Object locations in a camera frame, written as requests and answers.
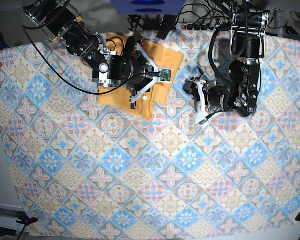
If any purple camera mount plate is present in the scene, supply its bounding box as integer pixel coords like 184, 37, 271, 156
110, 0, 186, 15

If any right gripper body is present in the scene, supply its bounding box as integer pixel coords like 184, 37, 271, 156
107, 36, 142, 90

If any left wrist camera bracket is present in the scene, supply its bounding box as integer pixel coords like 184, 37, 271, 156
194, 80, 222, 125

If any white power strip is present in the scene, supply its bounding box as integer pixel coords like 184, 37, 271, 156
175, 23, 194, 30

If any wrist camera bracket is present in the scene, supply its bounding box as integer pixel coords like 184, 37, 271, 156
128, 43, 172, 99
194, 80, 222, 125

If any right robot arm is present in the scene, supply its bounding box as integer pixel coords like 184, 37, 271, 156
22, 0, 160, 109

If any white rail bottom left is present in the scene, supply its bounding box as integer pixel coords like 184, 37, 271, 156
0, 203, 27, 232

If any black clamp top centre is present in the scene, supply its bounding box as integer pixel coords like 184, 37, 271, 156
156, 15, 177, 40

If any yellow T-shirt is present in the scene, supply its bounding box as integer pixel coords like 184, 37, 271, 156
97, 40, 184, 121

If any orange black clamp bottom left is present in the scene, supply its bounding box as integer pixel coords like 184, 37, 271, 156
15, 216, 38, 240

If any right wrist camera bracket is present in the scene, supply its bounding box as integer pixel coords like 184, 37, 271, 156
128, 43, 172, 99

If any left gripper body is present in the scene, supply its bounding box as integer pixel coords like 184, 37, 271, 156
202, 80, 237, 113

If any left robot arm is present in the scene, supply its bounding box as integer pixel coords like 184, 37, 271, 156
183, 0, 269, 124

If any patterned blue tablecloth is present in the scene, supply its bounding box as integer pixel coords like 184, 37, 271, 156
0, 31, 300, 240

